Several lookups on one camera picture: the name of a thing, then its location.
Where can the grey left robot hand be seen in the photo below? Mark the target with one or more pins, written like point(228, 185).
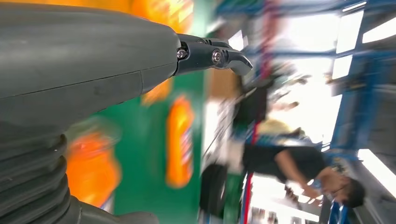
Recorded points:
point(77, 55)

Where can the yellow taped board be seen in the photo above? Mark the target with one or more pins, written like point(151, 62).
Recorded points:
point(156, 92)

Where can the cardboard box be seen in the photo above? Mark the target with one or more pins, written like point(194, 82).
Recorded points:
point(222, 85)

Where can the black device with antenna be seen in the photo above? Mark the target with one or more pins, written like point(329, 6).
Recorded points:
point(250, 105)

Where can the black carrying case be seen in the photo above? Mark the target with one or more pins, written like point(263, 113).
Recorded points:
point(213, 188)

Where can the green plastic crate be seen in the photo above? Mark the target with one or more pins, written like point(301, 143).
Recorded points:
point(233, 201)

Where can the person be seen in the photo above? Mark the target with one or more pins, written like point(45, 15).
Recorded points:
point(278, 160)

